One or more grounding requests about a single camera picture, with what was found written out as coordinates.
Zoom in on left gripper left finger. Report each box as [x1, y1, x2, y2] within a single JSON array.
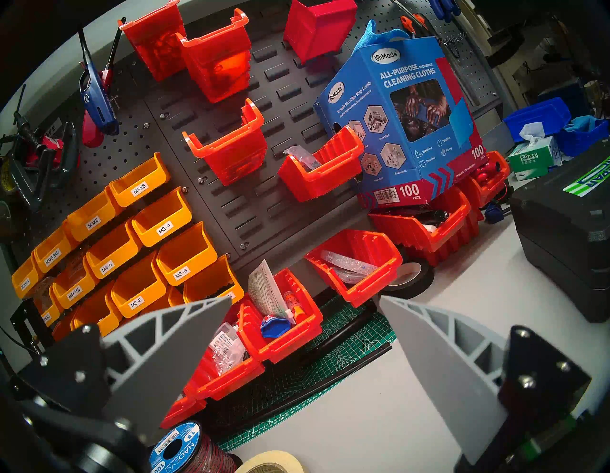
[[17, 296, 233, 446]]

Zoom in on cream masking tape roll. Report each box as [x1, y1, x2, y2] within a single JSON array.
[[236, 451, 305, 473]]

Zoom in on blue plastic bin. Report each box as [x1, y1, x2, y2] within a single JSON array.
[[504, 97, 571, 143], [555, 119, 610, 157]]

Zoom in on red hand tool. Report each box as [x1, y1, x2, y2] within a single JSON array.
[[26, 136, 65, 167]]

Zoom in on green cutting mat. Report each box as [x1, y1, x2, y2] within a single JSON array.
[[217, 296, 397, 451]]

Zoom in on blue handled hand tool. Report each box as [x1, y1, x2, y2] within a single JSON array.
[[78, 18, 128, 148]]

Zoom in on blue microfibre cloth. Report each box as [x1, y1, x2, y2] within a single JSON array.
[[355, 19, 410, 51]]

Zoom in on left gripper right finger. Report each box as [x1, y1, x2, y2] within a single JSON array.
[[380, 296, 591, 465]]

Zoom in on blue cleaning cloths box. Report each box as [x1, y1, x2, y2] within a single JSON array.
[[314, 36, 488, 210]]

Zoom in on red parts bin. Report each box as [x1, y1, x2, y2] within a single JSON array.
[[284, 0, 358, 65], [405, 210, 480, 267], [368, 187, 471, 253], [237, 268, 324, 364], [182, 98, 267, 186], [183, 305, 266, 401], [160, 396, 206, 430], [119, 0, 187, 82], [278, 126, 365, 203], [176, 9, 252, 104], [460, 151, 510, 208], [305, 229, 403, 308]]

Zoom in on black metal stand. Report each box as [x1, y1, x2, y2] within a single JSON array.
[[10, 298, 55, 358]]

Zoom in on black tape roll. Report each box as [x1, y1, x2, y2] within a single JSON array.
[[381, 253, 435, 300]]

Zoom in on blue spring clamp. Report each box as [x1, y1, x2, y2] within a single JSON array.
[[429, 0, 460, 22]]

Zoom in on small orange white tube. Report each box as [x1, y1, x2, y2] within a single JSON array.
[[283, 291, 306, 323]]

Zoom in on red wire spool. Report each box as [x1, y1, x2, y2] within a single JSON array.
[[149, 422, 239, 473]]

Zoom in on yellow tape roll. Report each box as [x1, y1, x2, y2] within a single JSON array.
[[0, 157, 17, 196]]

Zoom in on dark grey triangular frame tool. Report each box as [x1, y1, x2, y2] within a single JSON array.
[[9, 122, 80, 213]]

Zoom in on green tissue box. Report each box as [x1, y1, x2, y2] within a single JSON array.
[[507, 122, 563, 181]]

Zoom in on black plastic tool box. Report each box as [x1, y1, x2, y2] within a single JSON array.
[[510, 138, 610, 324]]

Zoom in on teal cloth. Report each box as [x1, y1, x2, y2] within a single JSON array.
[[565, 114, 607, 134]]

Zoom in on small blue plastic item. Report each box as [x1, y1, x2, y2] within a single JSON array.
[[260, 315, 292, 339]]

